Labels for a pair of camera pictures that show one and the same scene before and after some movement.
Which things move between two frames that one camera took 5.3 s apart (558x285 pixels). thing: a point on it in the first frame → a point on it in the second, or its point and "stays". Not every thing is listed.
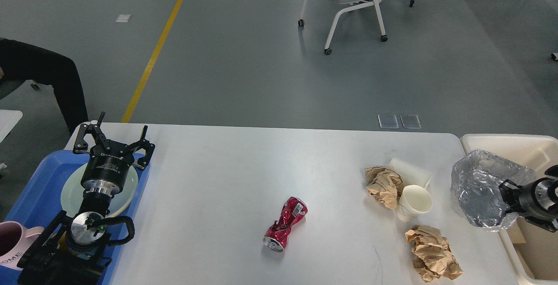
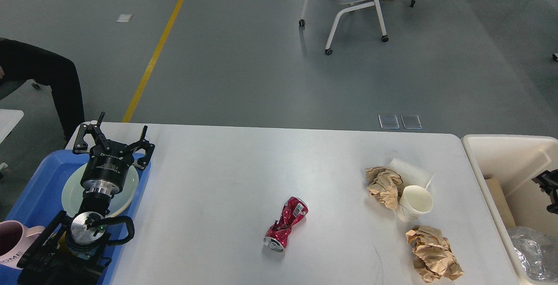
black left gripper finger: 80,145 stays
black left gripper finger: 143,161 stays
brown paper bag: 527,238 → 501,202
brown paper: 384,184 stays
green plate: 72,193 stays
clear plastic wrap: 475,189 → 538,252
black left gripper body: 105,171 stays
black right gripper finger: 510,192 → 548,181
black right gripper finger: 546,225 → 552,208
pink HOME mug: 15,240 stays
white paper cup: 414,200 stays
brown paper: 433,258 stays
